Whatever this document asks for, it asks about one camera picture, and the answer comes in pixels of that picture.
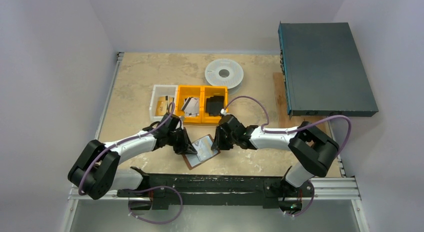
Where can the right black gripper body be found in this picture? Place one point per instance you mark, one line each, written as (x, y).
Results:
(221, 137)

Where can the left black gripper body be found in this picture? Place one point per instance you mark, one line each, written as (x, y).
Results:
(177, 140)

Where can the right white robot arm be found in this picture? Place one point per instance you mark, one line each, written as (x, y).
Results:
(314, 149)

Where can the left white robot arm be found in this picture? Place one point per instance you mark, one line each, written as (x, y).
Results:
(96, 172)

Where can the tan cards in white bin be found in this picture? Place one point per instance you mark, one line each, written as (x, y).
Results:
(162, 105)

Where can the stack of silver cards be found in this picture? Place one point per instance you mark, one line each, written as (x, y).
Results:
(191, 107)

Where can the white plastic bin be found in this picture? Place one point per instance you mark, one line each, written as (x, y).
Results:
(162, 95)

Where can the orange double plastic bin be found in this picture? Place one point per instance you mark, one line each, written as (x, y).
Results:
(203, 92)

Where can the wooden board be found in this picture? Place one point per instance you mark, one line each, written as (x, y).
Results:
(284, 120)

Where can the grey filament spool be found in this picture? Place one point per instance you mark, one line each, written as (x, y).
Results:
(224, 72)

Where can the dark blue flat box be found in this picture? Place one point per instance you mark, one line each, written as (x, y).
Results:
(323, 71)

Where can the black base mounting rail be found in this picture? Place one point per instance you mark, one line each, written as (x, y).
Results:
(163, 190)

